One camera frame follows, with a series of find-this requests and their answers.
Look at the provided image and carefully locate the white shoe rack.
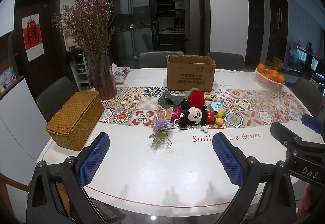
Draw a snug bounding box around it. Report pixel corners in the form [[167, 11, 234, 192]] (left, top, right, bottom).
[[70, 52, 92, 91]]

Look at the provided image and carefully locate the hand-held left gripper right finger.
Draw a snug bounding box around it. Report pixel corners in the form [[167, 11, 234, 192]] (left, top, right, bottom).
[[212, 132, 297, 224]]

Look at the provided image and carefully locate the red and white wall calendar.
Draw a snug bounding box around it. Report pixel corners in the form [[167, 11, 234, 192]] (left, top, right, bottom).
[[22, 14, 46, 62]]

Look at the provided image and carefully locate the small computer monitor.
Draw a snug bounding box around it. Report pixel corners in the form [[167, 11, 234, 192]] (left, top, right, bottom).
[[310, 56, 320, 72]]

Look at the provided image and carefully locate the mouse plush toy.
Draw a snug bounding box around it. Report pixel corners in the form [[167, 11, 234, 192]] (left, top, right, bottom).
[[179, 101, 225, 128]]

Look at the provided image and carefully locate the woven wicker lidded basket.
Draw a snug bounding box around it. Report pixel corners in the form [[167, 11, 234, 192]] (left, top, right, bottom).
[[46, 91, 104, 152]]

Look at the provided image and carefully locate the purple artificial flower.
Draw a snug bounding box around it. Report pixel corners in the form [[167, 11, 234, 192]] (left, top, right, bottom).
[[148, 118, 189, 151]]

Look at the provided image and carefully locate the white plastic fruit basket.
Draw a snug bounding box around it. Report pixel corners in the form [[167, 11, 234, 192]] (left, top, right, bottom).
[[255, 69, 285, 92]]

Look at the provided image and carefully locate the dark-framed glass sliding door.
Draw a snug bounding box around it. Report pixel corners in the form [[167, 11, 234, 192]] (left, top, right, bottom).
[[96, 0, 211, 69]]

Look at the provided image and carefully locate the pink drawstring pouch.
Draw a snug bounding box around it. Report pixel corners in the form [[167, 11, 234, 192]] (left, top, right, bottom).
[[171, 108, 187, 123]]

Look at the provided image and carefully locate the blue cartoon tissue packet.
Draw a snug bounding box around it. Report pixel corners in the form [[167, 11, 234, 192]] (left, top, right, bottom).
[[209, 101, 224, 112]]

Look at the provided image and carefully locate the colourful tile-pattern table runner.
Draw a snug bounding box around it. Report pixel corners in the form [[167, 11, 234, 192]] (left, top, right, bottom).
[[98, 86, 309, 129]]

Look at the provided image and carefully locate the shiny clear packet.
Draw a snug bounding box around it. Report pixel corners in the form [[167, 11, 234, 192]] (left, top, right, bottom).
[[156, 109, 173, 119]]

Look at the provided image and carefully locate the brown cardboard box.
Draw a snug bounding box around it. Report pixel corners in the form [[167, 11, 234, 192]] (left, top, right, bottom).
[[166, 55, 216, 92]]

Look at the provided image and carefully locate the dark cabinet with metal handle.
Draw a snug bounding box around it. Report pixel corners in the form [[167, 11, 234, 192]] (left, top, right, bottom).
[[269, 0, 289, 65]]

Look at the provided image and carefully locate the dried purple flower bunch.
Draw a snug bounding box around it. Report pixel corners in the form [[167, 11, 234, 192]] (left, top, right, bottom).
[[51, 0, 116, 56]]

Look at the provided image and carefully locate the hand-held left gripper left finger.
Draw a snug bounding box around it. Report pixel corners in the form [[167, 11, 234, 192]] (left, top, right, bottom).
[[27, 132, 120, 224]]

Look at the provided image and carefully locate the red fuzzy strawberry plush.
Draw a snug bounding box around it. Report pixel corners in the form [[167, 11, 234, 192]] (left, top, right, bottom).
[[187, 88, 206, 108]]

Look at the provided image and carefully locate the large computer monitor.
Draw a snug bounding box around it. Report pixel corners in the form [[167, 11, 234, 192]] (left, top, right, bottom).
[[289, 43, 309, 64]]

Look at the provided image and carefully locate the dark green fuzzy cloth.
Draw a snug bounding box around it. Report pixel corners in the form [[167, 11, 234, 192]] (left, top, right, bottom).
[[157, 91, 190, 108]]

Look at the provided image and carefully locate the grey dining chair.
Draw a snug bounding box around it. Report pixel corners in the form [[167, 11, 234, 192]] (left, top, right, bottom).
[[36, 76, 80, 123], [207, 52, 246, 70], [137, 51, 185, 69], [291, 77, 324, 118]]

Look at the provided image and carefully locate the pile of oranges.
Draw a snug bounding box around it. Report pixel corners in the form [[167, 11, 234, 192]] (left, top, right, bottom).
[[256, 63, 285, 84]]

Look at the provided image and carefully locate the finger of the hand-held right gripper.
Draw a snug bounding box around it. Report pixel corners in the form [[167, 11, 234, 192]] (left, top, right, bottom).
[[301, 114, 325, 135], [270, 122, 304, 149]]

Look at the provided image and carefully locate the clear glass vase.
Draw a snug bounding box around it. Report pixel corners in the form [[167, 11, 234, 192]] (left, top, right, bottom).
[[86, 49, 118, 100]]

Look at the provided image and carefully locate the person's right hand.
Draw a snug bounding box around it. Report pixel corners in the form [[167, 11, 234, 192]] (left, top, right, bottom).
[[297, 185, 325, 224]]

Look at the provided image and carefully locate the dark wooden door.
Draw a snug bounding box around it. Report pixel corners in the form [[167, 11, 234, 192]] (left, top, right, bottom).
[[15, 0, 67, 99]]

